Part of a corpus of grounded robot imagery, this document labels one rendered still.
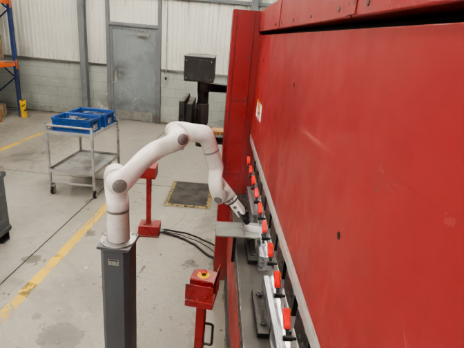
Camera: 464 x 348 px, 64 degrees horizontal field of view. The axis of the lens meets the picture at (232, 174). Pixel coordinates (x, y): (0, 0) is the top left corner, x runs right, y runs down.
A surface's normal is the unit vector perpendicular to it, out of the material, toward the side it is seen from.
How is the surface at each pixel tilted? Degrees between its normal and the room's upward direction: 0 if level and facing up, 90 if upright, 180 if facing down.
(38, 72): 90
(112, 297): 90
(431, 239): 90
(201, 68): 90
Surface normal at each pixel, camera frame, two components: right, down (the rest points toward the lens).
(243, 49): 0.04, 0.34
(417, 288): -1.00, -0.07
